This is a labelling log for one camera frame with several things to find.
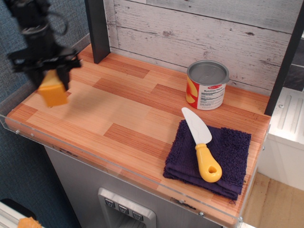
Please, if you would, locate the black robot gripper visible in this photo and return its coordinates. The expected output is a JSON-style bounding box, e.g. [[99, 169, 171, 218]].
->
[[8, 27, 81, 91]]

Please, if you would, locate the yellow cheese wedge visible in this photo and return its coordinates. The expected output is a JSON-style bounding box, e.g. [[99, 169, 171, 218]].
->
[[38, 70, 68, 107]]

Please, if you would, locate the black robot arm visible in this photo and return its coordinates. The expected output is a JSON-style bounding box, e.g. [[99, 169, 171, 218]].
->
[[5, 0, 81, 91]]

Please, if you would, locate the toy tin can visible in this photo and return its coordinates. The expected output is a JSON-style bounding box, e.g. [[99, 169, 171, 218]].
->
[[186, 60, 229, 111]]

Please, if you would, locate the grey toy fridge cabinet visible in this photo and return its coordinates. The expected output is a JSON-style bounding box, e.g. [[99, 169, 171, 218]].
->
[[46, 147, 219, 228]]

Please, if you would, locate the silver dispenser button panel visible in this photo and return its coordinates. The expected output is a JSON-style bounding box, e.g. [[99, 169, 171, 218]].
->
[[98, 188, 157, 228]]

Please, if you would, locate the white black corner object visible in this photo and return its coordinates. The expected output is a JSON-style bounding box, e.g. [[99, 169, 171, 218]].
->
[[0, 199, 37, 228]]

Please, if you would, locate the orange sponge piece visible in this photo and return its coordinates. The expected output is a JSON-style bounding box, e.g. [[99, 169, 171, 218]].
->
[[17, 217, 42, 228]]

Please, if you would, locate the clear acrylic table guard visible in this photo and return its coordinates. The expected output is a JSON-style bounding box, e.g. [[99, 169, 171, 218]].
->
[[0, 35, 271, 226]]

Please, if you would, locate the folded purple towel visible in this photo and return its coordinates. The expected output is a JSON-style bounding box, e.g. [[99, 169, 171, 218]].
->
[[163, 120, 251, 200]]

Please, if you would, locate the white toy sink unit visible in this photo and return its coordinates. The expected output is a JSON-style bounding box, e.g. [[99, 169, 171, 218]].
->
[[258, 87, 304, 190]]

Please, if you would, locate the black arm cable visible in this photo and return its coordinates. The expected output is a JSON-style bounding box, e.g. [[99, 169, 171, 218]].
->
[[47, 11, 68, 36]]

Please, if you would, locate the dark left shelf post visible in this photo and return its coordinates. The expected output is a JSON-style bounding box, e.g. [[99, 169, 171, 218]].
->
[[85, 0, 111, 64]]

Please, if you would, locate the dark shelf post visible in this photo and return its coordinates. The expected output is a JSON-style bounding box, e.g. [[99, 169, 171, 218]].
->
[[264, 1, 304, 116], [85, 0, 111, 64]]

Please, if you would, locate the toy knife yellow handle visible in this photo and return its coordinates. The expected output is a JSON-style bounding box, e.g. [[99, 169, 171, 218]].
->
[[181, 107, 222, 183]]

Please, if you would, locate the dark right shelf post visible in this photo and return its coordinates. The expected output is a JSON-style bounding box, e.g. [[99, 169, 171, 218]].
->
[[264, 1, 304, 116]]

